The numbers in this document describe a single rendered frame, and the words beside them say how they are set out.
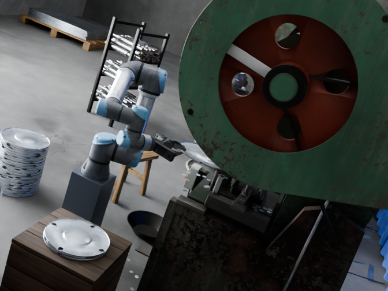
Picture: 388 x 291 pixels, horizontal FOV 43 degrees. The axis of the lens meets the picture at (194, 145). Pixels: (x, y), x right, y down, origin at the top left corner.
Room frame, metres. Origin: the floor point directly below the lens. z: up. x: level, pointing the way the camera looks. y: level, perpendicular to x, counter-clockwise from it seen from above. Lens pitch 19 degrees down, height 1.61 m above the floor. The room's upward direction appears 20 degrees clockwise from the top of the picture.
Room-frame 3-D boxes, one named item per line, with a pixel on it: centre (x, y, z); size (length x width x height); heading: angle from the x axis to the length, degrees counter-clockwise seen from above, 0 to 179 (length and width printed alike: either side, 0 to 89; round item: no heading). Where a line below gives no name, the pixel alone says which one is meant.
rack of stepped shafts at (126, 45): (4.64, 0.84, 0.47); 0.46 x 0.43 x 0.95; 59
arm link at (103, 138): (2.39, 0.44, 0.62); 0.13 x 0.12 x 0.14; 96
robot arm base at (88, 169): (2.39, 0.44, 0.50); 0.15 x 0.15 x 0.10
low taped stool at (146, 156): (3.19, 0.39, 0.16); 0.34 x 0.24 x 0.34; 151
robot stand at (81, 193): (2.39, 0.44, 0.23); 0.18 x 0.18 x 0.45; 79
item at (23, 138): (2.76, 0.98, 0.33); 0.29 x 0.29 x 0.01
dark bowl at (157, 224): (2.78, 0.09, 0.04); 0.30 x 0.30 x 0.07
